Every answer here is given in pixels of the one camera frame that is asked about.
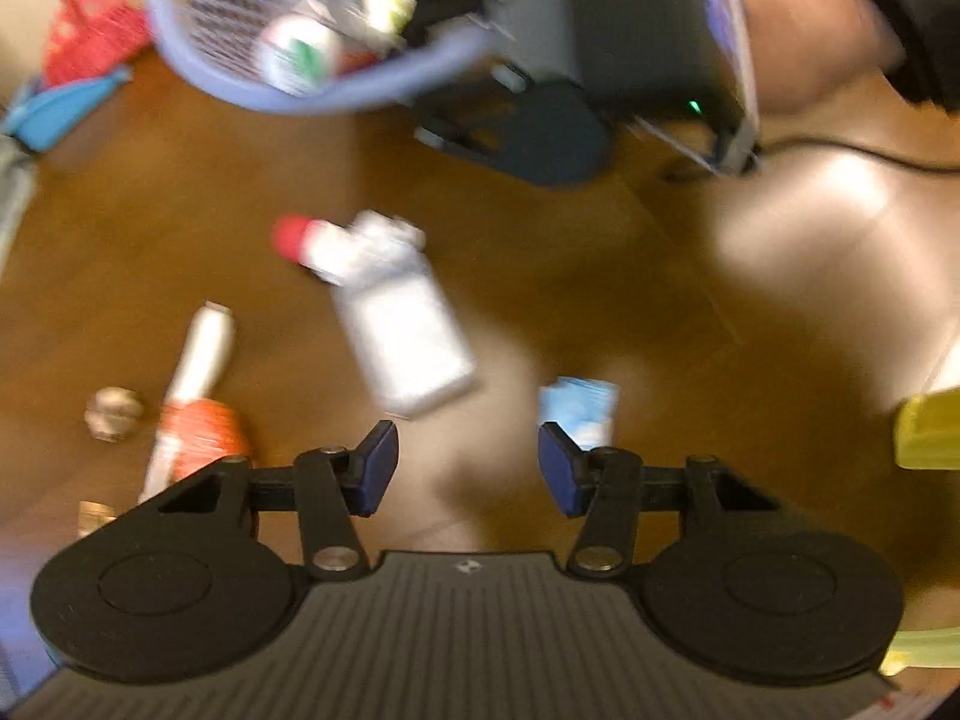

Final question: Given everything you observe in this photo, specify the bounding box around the beige wrapper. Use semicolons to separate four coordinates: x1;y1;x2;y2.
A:
77;501;117;539

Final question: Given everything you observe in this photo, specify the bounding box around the person's right forearm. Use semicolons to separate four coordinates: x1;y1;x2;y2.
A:
731;0;960;117

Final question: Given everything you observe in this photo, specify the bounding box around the orange mesh bag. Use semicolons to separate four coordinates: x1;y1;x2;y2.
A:
157;400;250;482

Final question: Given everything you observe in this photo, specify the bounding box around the red bottle cap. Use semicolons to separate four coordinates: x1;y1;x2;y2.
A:
272;214;331;269

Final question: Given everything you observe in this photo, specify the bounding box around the yellow plastic object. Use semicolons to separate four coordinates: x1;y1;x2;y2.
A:
892;386;960;471
879;626;960;677

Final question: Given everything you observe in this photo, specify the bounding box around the lavender plastic basket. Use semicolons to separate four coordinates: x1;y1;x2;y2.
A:
146;0;500;117

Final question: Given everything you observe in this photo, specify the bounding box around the clear plastic bottle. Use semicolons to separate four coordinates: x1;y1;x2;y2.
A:
253;0;421;96

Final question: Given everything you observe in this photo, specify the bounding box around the red broom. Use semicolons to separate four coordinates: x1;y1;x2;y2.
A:
26;0;153;89

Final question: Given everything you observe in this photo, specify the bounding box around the white lint roller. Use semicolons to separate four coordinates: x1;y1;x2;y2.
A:
139;302;239;505

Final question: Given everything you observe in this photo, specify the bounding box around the blue dustpan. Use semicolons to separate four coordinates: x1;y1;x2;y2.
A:
0;64;134;155

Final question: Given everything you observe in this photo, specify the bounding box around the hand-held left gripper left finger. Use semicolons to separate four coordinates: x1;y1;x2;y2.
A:
154;420;400;580

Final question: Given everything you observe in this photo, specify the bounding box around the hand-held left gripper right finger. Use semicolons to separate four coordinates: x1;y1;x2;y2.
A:
537;421;785;580

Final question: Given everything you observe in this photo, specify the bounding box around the white tissue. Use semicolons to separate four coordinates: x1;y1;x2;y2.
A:
307;208;427;287

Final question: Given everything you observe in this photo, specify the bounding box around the translucent white plastic pack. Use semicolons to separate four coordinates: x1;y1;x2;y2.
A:
328;270;479;419

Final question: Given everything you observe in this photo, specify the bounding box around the white medicine box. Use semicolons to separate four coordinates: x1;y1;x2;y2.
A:
538;377;622;452

